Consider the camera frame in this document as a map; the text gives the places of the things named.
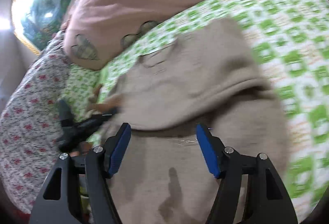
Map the beige knit sweater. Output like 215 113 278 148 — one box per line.
103 17 289 223

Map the person's left hand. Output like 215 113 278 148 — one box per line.
69 83 124 158

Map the red floral white quilt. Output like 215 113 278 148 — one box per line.
1 31 71 214

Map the green white patterned bed sheet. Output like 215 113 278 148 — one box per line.
61 0 328 220

